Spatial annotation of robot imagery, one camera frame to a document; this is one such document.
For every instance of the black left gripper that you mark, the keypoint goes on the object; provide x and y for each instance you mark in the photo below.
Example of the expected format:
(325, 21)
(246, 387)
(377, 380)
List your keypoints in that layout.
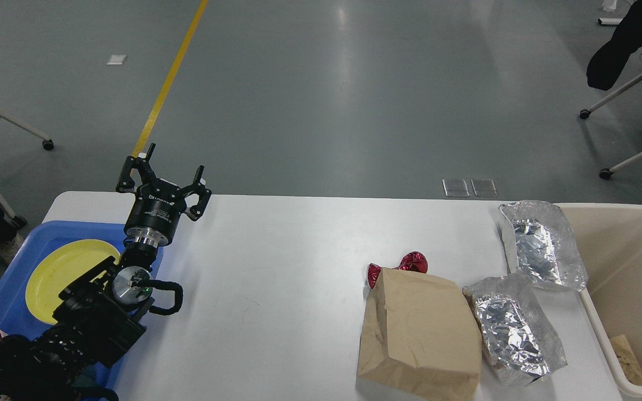
(156, 212)

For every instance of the yellow plastic plate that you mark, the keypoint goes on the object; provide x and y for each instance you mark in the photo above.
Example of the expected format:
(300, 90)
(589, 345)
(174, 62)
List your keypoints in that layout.
(59, 269)

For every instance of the clear plastic bag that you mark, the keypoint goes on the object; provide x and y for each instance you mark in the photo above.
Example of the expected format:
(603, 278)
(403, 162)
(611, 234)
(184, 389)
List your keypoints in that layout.
(540, 244)

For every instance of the brown paper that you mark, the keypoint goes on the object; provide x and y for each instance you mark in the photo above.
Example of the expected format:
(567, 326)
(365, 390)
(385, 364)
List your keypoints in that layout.
(622, 347)
(632, 370)

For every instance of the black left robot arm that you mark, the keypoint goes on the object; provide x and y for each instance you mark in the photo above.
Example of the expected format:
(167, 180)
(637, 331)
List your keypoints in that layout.
(98, 318)

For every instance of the red foil wrapper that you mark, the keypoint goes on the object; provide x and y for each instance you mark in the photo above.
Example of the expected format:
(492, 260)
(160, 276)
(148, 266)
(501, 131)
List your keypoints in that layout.
(413, 261)

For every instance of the metal floor plate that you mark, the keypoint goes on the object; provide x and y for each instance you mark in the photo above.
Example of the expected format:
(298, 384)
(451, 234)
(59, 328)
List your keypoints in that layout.
(462, 188)

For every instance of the brown paper bag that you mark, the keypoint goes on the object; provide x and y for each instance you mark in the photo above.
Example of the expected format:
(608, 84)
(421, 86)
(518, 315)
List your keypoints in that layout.
(420, 336)

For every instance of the crumpled aluminium foil sheet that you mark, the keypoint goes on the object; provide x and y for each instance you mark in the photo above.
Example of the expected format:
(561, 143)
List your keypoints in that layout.
(520, 344)

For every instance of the beige plastic bin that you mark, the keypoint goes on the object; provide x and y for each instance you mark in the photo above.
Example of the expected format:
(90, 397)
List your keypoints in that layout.
(609, 241)

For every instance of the brown paper in bin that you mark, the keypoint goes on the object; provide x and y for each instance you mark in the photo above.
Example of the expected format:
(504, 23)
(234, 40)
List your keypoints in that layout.
(622, 347)

